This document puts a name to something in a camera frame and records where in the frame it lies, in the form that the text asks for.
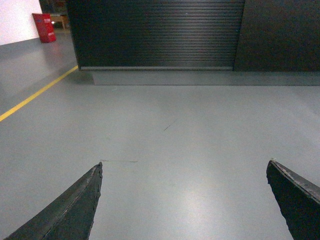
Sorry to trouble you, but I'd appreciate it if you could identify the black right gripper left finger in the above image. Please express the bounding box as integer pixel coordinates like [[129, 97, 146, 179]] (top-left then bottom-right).
[[6, 162, 103, 240]]

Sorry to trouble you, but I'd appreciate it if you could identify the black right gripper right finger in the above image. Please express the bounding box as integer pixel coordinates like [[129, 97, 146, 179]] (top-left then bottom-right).
[[266, 159, 320, 240]]

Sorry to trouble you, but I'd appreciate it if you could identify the black checkout counter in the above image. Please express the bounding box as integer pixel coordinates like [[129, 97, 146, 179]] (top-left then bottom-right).
[[66, 0, 320, 86]]

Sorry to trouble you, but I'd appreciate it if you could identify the red fire extinguisher box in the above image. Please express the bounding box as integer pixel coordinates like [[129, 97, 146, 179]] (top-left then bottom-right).
[[32, 13, 56, 43]]

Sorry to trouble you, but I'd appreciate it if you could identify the wooden table in background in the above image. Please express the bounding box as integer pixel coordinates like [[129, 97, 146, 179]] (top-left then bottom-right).
[[50, 14, 68, 30]]

